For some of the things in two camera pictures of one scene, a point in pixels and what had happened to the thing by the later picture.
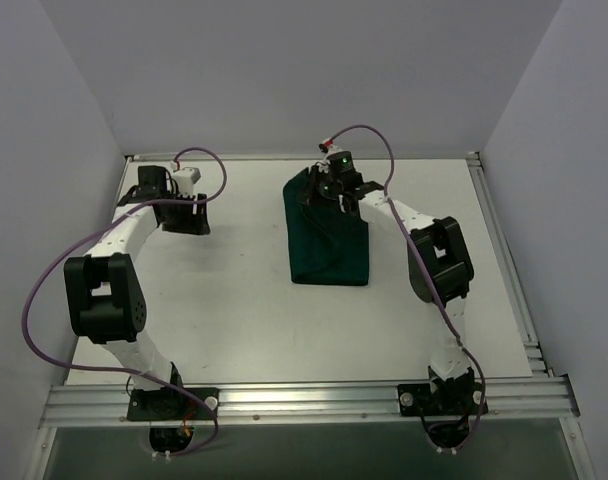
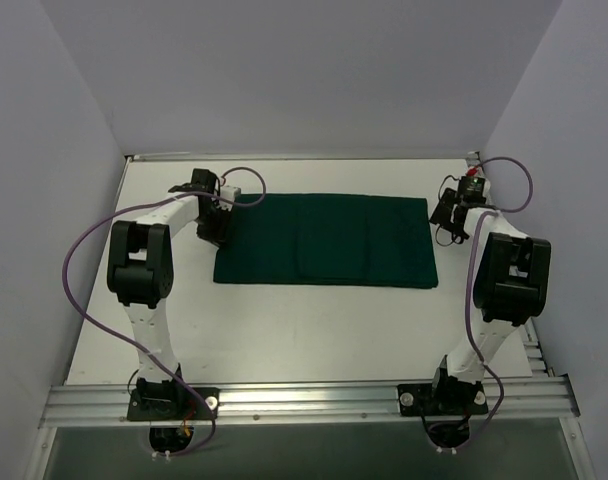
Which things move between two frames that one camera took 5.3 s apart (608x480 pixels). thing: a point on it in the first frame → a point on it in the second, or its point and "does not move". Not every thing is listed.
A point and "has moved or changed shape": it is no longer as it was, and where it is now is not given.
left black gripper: [185, 217] → [214, 226]
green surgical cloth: [326, 245] has moved or changed shape
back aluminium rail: [298, 157] does not move
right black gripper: [313, 189] → [444, 212]
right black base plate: [449, 400] does not move
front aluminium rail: [548, 399] does not move
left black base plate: [171, 404] does not move
